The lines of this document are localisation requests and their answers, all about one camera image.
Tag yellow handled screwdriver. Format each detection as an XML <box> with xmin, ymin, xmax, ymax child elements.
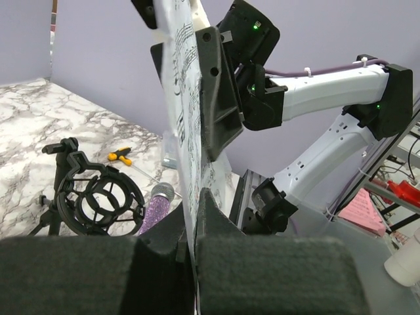
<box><xmin>106</xmin><ymin>146</ymin><xmax>182</xmax><ymax>198</ymax></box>

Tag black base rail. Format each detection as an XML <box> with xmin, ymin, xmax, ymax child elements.
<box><xmin>229</xmin><ymin>169</ymin><xmax>267</xmax><ymax>234</ymax></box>

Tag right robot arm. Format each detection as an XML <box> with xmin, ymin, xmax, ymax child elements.
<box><xmin>134</xmin><ymin>1</ymin><xmax>413</xmax><ymax>314</ymax></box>

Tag black microphone shock mount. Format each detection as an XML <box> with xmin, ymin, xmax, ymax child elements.
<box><xmin>29</xmin><ymin>137</ymin><xmax>146</xmax><ymax>236</ymax></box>

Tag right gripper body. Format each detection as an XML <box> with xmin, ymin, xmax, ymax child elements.
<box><xmin>192</xmin><ymin>0</ymin><xmax>245</xmax><ymax>122</ymax></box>

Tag white plastic cup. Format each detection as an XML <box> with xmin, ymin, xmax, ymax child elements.
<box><xmin>384</xmin><ymin>229</ymin><xmax>420</xmax><ymax>287</ymax></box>

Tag purple glitter microphone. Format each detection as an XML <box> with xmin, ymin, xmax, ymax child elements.
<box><xmin>137</xmin><ymin>182</ymin><xmax>175</xmax><ymax>236</ymax></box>

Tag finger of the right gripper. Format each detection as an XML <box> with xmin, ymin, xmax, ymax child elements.
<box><xmin>196</xmin><ymin>26</ymin><xmax>243</xmax><ymax>161</ymax></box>
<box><xmin>131</xmin><ymin>0</ymin><xmax>164</xmax><ymax>78</ymax></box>

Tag sheet music page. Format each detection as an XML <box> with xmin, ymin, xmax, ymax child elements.
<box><xmin>154</xmin><ymin>1</ymin><xmax>228</xmax><ymax>314</ymax></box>

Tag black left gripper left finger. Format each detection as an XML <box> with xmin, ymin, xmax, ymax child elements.
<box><xmin>1</xmin><ymin>207</ymin><xmax>194</xmax><ymax>314</ymax></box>

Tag red tool on shelf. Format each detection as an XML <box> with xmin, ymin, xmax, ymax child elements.
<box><xmin>387</xmin><ymin>180</ymin><xmax>420</xmax><ymax>207</ymax></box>

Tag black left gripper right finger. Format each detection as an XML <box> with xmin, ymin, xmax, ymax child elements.
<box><xmin>195</xmin><ymin>188</ymin><xmax>369</xmax><ymax>314</ymax></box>

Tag pink paper stack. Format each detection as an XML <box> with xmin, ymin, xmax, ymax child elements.
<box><xmin>338</xmin><ymin>188</ymin><xmax>386</xmax><ymax>237</ymax></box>

